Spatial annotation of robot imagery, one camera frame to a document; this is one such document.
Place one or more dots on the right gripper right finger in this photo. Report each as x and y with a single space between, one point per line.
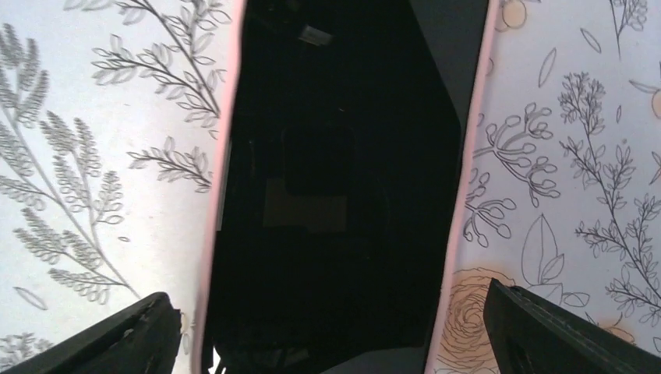
529 334

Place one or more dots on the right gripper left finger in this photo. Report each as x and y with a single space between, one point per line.
143 338

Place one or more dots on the phone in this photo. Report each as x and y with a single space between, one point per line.
342 166

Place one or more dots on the floral patterned table mat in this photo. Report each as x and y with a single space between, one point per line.
115 119

